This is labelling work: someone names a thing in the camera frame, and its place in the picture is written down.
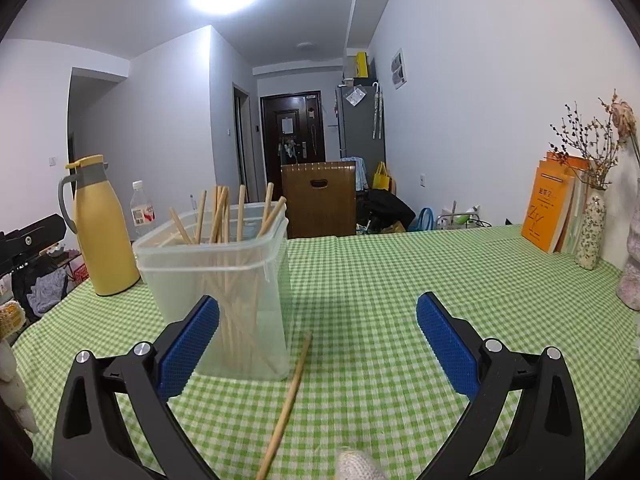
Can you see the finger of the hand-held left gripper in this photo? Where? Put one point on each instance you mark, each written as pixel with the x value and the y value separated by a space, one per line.
pixel 45 232

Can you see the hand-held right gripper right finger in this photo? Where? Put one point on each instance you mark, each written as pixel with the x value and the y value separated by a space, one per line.
pixel 447 345

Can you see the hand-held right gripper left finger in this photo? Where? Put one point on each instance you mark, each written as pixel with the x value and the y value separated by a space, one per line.
pixel 192 345

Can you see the clear plastic container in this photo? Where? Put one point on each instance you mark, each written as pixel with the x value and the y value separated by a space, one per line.
pixel 265 310

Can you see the wooden chopstick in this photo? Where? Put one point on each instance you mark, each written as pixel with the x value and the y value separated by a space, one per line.
pixel 287 400

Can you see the bunch of chopsticks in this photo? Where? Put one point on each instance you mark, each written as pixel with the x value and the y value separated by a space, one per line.
pixel 218 210

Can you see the person's left hand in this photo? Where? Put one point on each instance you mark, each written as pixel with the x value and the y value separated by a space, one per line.
pixel 10 385

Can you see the person's right hand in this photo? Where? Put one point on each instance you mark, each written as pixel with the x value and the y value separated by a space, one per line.
pixel 357 470

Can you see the black folding chair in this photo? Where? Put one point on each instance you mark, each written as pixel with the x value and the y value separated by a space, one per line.
pixel 20 280

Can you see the grey clothes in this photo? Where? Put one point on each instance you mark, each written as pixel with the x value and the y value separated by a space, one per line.
pixel 47 290

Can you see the red plastic basket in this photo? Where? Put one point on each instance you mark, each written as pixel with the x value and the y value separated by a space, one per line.
pixel 79 275

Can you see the yellow thermos jug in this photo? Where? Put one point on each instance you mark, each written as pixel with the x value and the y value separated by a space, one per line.
pixel 105 240

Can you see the green checkered tablecloth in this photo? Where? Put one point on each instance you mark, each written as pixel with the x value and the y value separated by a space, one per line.
pixel 400 270

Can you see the plastic water bottle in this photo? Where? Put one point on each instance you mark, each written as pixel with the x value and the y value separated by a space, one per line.
pixel 142 215

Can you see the metal rack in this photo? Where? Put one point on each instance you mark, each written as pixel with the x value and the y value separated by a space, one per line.
pixel 450 220

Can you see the black bag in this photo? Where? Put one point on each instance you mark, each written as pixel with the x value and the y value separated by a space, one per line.
pixel 390 210

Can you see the large orange book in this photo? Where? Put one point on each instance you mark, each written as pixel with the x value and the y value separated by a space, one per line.
pixel 542 210

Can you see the brown wooden chair back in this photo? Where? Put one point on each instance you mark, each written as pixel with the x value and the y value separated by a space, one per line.
pixel 300 215

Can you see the yellow bag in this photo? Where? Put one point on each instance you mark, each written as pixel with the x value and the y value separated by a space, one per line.
pixel 381 180

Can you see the white book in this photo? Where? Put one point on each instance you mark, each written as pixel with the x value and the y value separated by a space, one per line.
pixel 576 220

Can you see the floral vase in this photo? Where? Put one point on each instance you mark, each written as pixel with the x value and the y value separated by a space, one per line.
pixel 592 235

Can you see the blue checkered cloth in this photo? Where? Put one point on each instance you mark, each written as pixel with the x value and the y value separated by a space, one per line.
pixel 359 175

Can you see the pink textured ornament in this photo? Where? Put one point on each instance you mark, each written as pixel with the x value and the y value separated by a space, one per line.
pixel 631 285

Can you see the grey interior door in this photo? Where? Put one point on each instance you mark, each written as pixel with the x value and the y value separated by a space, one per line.
pixel 241 140

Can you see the thin orange book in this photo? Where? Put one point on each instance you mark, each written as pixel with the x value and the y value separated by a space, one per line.
pixel 570 161

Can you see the dark entrance door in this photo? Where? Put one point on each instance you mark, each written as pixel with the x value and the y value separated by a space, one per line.
pixel 272 130

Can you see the grey refrigerator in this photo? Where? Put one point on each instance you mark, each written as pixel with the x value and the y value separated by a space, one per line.
pixel 360 130

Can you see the white paper sheet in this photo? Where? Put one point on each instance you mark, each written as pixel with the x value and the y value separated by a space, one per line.
pixel 287 125

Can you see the white folded umbrella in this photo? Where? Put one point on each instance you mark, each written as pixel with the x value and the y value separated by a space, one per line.
pixel 380 110
pixel 374 110

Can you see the dried flower branches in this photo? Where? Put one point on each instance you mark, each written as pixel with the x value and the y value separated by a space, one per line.
pixel 600 140

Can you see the clear plastic pouch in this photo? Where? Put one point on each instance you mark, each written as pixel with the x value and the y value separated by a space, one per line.
pixel 355 96

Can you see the yellow box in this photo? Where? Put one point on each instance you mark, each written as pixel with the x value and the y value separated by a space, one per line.
pixel 362 65

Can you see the small ceiling lamp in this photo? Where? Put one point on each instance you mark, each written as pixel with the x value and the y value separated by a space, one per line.
pixel 305 45

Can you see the wall poster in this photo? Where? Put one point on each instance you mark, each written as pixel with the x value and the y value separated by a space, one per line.
pixel 398 69

